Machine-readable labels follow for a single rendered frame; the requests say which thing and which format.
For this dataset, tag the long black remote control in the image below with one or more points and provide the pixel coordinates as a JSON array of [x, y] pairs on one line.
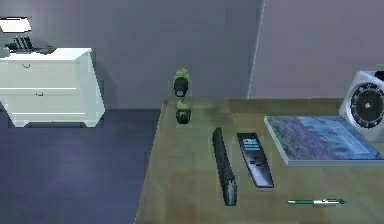
[[224, 166]]

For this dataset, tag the black remote with blue buttons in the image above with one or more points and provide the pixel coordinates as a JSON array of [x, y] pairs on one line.
[[255, 160]]

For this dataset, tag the olive wooden table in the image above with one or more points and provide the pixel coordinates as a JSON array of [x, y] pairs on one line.
[[266, 186]]

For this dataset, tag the blue picture book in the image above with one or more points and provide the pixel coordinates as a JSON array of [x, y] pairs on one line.
[[320, 140]]

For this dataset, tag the white chest of drawers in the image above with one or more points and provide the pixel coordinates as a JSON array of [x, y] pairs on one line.
[[50, 90]]

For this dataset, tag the green and white pen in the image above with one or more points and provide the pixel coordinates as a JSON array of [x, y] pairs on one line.
[[316, 201]]

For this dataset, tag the white clock with black face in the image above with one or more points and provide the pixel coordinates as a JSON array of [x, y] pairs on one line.
[[366, 106]]

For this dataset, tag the white lamp shade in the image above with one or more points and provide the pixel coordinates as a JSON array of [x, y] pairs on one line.
[[15, 25]]

